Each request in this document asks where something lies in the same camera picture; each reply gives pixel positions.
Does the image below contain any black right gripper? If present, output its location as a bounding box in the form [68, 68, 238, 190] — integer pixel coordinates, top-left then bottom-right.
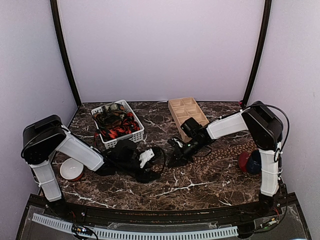
[168, 138, 206, 168]

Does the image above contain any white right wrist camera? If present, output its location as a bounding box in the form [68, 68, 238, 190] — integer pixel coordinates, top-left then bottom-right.
[167, 137, 184, 148]

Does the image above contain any black right frame post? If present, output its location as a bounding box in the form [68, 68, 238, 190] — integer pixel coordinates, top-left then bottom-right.
[241, 0, 272, 108]

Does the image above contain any black frame post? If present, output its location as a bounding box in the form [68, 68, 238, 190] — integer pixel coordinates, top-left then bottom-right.
[241, 0, 272, 108]
[49, 0, 82, 108]

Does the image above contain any white perforated plastic basket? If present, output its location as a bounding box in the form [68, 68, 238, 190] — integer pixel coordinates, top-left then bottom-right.
[90, 99, 146, 151]

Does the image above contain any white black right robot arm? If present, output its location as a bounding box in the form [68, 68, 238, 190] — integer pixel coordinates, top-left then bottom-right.
[168, 101, 288, 217]

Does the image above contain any orange navy striped tie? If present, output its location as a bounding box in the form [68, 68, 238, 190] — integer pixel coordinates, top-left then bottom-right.
[92, 112, 140, 146]

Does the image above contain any blue mug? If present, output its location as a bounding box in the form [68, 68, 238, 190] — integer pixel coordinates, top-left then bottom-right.
[246, 150, 262, 175]

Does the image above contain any red saucer plate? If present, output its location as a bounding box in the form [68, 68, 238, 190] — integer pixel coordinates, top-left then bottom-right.
[237, 152, 252, 175]

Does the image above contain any white slotted cable duct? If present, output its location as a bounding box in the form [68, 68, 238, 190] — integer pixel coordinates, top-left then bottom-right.
[31, 213, 239, 240]

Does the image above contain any green patterned tie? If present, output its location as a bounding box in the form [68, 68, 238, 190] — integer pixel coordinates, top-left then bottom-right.
[101, 102, 126, 114]

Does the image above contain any black left frame post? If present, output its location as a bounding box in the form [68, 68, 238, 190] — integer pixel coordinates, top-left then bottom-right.
[49, 0, 82, 108]

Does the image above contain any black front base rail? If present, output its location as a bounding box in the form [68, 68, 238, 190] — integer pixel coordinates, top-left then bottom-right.
[24, 193, 301, 228]

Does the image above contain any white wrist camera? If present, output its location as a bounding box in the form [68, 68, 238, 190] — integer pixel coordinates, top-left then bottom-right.
[167, 137, 184, 148]
[139, 148, 155, 169]

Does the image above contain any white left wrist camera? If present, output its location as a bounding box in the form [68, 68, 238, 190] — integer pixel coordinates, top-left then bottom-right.
[139, 148, 155, 169]

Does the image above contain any brown floral tie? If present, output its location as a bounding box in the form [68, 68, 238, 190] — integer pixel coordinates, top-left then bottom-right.
[151, 142, 257, 174]

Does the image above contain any orange white bowl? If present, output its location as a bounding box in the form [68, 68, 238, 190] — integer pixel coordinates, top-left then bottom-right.
[59, 158, 84, 182]

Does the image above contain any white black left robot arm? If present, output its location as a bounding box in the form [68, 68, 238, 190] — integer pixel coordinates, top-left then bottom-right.
[20, 114, 162, 218]

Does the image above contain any wooden compartment tray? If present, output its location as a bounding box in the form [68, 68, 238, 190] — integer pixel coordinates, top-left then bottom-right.
[168, 97, 209, 143]

